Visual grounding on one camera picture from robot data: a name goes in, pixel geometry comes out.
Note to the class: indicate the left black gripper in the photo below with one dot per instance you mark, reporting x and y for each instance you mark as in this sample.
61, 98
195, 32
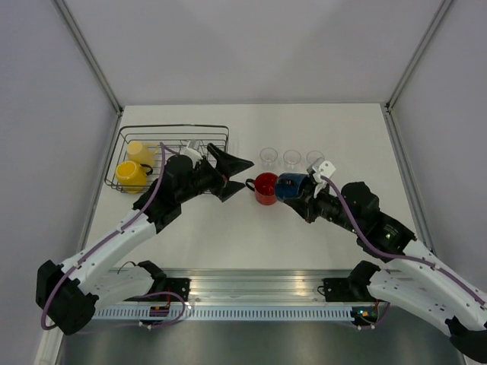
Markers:
227, 166

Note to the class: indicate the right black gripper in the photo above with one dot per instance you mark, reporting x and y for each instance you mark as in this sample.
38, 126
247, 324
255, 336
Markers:
306, 204

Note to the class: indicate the blue mug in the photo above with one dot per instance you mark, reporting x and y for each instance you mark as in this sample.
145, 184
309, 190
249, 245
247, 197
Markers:
289, 185

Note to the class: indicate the red mug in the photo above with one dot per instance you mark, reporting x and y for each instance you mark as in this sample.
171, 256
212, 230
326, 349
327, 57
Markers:
263, 187

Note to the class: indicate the clear glass cup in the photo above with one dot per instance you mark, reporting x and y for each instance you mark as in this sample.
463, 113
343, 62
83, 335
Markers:
292, 161
313, 156
268, 159

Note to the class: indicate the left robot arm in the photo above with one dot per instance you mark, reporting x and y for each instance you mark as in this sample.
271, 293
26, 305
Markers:
70, 293

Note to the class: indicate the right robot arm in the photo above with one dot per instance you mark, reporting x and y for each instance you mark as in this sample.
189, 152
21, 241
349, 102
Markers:
447, 301

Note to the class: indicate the pale yellow mug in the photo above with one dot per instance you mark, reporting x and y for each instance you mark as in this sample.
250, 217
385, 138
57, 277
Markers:
142, 152

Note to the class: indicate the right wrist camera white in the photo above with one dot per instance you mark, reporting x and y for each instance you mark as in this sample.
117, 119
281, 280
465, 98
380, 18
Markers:
320, 171

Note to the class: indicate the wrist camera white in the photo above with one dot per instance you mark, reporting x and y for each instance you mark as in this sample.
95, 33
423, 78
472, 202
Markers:
320, 171
192, 151

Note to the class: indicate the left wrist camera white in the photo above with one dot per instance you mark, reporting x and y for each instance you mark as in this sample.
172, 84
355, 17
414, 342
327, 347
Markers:
192, 151

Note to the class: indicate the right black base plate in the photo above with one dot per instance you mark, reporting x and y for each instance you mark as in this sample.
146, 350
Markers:
338, 290

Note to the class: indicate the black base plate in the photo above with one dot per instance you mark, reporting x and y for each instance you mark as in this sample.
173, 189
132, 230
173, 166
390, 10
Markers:
338, 290
180, 286

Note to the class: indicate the aluminium front rail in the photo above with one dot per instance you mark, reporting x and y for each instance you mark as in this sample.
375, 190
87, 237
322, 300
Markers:
258, 287

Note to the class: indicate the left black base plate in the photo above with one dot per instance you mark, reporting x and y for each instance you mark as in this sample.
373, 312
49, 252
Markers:
180, 286

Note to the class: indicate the white slotted cable duct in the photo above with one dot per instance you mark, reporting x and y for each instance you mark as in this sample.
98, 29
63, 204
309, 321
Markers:
227, 313

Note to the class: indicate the left aluminium frame post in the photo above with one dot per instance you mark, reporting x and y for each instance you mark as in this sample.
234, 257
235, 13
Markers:
80, 41

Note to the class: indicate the aluminium frame post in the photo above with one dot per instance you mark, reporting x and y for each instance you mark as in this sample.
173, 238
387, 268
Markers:
80, 41
426, 40

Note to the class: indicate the right aluminium frame post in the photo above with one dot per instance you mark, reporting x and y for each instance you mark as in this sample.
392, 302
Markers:
426, 40

